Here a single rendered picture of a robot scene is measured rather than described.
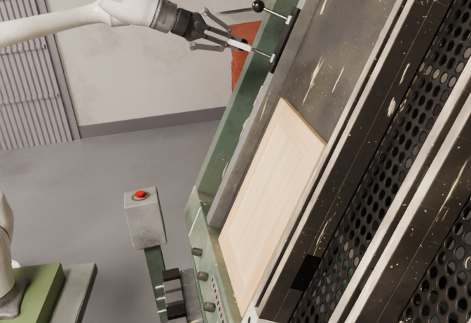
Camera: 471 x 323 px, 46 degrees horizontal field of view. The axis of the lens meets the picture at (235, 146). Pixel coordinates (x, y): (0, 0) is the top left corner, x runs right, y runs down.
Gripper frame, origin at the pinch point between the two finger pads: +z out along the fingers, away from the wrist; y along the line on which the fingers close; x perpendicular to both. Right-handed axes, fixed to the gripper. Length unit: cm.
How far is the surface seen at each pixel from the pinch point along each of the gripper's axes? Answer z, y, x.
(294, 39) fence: 13.9, 7.4, -3.2
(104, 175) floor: 4, -166, 253
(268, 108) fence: 14.8, -14.4, -3.3
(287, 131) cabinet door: 14.2, -13.5, -25.9
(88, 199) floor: -5, -171, 217
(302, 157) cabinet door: 14.5, -15.0, -40.3
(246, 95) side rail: 14.5, -18.0, 20.7
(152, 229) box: 0, -73, 15
